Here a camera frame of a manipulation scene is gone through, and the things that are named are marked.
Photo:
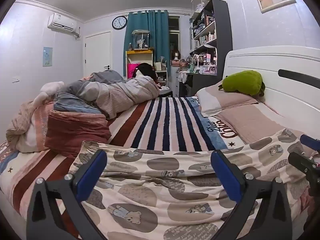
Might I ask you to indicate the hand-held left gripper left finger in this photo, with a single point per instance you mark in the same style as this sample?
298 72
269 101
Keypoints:
91 172

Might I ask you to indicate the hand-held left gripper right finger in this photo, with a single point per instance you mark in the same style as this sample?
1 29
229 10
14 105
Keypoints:
226 172

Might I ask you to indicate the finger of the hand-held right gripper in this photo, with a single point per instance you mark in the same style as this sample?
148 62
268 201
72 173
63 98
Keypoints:
310 141
300 161

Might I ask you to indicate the bear print pants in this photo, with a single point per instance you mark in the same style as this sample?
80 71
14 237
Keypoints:
160 180

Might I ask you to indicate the red quilted cloth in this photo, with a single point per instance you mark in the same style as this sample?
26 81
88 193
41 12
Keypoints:
75 132

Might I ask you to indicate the pink white pillow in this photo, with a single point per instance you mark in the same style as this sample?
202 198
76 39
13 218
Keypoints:
250 122
225 102

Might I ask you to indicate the blue denim cloth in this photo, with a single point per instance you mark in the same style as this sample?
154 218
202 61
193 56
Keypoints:
72 103

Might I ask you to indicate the pink crumpled blanket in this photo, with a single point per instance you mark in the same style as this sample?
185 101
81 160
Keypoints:
27 125

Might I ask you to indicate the striped blanket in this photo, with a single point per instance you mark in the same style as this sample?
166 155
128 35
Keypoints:
162 125

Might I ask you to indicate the white bed headboard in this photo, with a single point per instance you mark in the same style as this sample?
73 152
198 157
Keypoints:
287 60

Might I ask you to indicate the grey pink checked duvet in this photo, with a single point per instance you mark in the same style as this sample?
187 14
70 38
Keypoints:
120 92

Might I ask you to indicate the green plush toy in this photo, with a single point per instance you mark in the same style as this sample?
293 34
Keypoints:
241 82

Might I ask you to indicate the white fluffy cloth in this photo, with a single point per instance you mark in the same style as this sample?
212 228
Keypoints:
51 87

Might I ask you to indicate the black stool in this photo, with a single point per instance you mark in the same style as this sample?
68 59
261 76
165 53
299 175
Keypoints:
166 92

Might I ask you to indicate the pink bag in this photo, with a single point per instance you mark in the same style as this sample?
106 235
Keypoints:
131 71

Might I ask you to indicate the black furry plush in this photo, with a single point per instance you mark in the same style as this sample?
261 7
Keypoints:
146 70

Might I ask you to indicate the white door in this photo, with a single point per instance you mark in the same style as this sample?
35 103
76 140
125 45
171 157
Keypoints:
97 55

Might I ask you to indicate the white storage cart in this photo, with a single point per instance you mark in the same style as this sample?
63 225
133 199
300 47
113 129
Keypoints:
161 73

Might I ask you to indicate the wig on mannequin head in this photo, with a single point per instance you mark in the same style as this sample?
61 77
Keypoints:
176 55

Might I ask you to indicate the yellow white shelf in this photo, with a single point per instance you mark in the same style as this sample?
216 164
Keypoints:
138 52

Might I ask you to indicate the dark bookshelf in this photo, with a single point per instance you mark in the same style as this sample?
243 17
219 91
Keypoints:
222 30

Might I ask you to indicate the glass display case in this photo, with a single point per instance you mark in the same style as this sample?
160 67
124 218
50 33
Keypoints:
141 40

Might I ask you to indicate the window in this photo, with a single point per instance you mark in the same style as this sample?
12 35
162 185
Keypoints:
174 35

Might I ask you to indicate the white air conditioner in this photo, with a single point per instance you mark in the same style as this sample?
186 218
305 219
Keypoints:
62 23

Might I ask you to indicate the teal curtain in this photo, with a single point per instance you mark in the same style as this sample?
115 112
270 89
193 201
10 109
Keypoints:
160 35

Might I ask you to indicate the clear display box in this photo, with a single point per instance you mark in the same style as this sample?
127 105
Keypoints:
198 3

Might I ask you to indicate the small blue wall poster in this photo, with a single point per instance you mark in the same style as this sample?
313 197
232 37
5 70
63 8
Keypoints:
48 56

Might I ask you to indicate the round wall clock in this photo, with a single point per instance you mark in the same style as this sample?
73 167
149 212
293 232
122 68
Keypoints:
119 22

